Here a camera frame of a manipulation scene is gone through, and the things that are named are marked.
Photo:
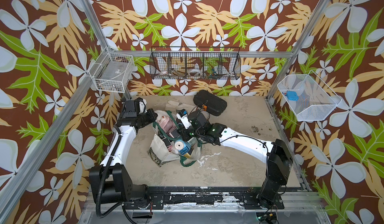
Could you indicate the white wire basket left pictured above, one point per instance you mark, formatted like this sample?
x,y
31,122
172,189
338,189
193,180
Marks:
x,y
111,71

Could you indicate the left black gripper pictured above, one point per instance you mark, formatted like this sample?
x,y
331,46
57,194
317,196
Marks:
x,y
152,118

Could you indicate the black wire basket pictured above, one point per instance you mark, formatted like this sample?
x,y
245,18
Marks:
x,y
215,62

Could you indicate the blue object in basket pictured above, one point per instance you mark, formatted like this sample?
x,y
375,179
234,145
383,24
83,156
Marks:
x,y
292,96

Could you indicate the large pink pencil sharpener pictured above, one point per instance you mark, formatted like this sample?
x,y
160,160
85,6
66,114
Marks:
x,y
166,124

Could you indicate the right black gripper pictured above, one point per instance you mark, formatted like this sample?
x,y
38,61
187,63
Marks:
x,y
184,135

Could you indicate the black hard case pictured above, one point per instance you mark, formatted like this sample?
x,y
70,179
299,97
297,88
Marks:
x,y
210,103

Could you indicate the blue pencil sharpener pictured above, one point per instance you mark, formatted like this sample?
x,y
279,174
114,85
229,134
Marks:
x,y
183,148

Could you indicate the white wire basket right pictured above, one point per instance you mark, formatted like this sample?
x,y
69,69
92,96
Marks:
x,y
316,99

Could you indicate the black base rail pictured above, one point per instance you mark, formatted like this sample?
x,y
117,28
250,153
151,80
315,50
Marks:
x,y
243,197

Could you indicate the white tape roll in basket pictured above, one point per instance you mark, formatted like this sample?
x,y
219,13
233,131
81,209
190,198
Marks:
x,y
195,72

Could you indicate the cream work glove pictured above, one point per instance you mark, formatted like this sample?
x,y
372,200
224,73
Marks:
x,y
176,106

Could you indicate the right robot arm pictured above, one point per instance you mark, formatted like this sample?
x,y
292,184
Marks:
x,y
275,155

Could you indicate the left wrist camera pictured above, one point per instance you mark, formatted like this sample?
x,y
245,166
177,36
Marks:
x,y
133,108

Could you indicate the cream tote bag green handles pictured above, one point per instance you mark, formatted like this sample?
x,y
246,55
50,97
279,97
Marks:
x,y
162,149

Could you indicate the white wire basket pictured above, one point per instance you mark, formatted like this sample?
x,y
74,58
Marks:
x,y
111,71
316,99

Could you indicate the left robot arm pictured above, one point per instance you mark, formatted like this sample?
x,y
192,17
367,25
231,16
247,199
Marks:
x,y
110,182

